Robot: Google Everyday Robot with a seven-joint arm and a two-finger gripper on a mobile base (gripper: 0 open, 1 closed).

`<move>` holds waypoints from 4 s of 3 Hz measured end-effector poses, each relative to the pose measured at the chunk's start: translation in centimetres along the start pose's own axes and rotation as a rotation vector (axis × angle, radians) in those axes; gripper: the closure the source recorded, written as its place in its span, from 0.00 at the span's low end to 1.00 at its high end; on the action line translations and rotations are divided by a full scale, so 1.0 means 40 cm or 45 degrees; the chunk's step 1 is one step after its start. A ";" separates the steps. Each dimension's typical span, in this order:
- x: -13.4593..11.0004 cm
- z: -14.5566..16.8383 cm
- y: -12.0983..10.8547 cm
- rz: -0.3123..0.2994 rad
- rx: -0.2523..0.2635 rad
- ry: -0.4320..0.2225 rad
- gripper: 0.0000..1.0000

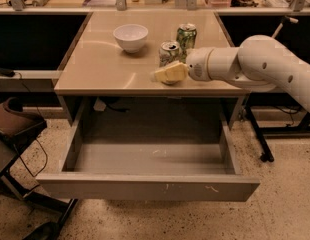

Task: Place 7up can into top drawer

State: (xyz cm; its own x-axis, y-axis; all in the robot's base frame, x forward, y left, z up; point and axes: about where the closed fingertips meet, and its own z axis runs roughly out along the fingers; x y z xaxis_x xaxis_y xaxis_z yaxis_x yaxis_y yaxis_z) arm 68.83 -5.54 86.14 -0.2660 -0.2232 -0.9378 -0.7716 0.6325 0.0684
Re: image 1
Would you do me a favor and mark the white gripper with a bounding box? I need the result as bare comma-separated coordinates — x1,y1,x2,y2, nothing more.
153,47,213,84

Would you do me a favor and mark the white crushed 7up can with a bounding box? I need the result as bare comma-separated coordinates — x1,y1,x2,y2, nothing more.
158,40,181,86

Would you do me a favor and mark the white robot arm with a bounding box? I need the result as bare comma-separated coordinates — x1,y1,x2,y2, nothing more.
152,35,310,113

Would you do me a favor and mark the green soda can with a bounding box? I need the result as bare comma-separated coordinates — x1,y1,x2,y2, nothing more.
176,23,197,62

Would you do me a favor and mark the open grey top drawer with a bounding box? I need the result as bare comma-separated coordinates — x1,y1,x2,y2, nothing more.
36,97,261,203

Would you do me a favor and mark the white ceramic bowl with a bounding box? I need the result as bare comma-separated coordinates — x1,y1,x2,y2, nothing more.
113,24,148,53

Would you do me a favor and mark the beige cabinet counter unit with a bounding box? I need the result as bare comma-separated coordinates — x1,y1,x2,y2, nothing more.
55,9,245,129

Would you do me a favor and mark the white stick with black base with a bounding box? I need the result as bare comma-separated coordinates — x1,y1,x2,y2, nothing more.
272,16,299,39

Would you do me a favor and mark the black table leg stand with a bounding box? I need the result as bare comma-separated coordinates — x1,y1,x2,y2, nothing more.
245,105,274,162

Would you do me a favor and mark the dark brown chair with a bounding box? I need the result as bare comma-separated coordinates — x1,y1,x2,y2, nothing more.
0,97,77,240

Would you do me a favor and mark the black power adapter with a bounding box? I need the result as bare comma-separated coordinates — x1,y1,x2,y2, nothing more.
0,68,15,77

